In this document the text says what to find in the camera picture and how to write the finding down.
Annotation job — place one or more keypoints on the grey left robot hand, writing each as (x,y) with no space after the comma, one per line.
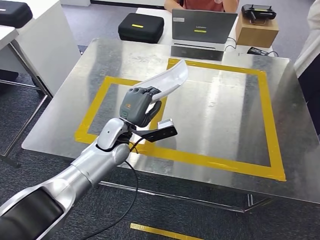
(135,106)

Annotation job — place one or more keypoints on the brown cardboard box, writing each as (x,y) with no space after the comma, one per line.
(257,34)

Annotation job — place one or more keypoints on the black case white label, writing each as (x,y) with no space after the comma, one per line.
(15,13)

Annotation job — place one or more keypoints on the yellow workbench tape frame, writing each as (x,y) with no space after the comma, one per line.
(212,163)

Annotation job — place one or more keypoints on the yellow floor tape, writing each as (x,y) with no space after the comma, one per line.
(162,231)

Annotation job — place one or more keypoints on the white curved plastic part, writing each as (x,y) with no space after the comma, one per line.
(170,78)

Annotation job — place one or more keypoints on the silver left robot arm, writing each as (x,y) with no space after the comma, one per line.
(95,162)

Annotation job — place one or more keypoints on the white desk metal frame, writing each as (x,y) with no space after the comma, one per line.
(50,43)

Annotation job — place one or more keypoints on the grey laptop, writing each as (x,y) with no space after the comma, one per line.
(202,26)

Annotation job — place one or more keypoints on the black case yellow label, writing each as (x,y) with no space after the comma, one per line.
(141,28)

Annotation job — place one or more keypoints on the black power adapter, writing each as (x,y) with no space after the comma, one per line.
(256,51)

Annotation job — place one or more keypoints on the stainless steel workbench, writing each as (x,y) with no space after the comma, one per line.
(212,116)

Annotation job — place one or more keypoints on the black remote controller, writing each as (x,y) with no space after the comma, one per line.
(258,11)

